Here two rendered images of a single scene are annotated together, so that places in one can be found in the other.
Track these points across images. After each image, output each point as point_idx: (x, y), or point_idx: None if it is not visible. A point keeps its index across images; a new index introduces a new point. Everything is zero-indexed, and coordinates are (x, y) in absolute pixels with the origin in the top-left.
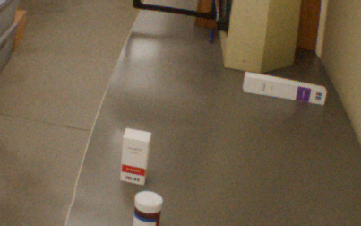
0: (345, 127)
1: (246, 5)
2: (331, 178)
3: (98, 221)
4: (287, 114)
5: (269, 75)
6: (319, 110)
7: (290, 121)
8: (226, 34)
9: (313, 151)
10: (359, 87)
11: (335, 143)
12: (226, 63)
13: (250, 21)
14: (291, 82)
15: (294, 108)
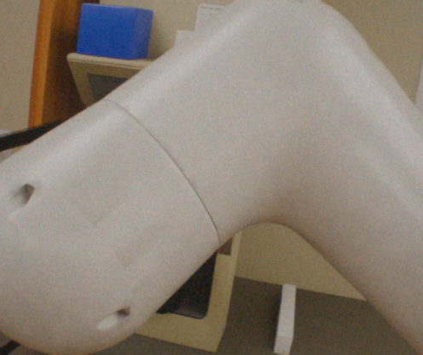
0: (340, 301)
1: (234, 253)
2: None
3: None
4: (330, 335)
5: (227, 321)
6: (309, 309)
7: (346, 338)
8: (177, 313)
9: (401, 338)
10: (309, 253)
11: (380, 319)
12: (216, 346)
13: (232, 273)
14: (290, 307)
15: (311, 327)
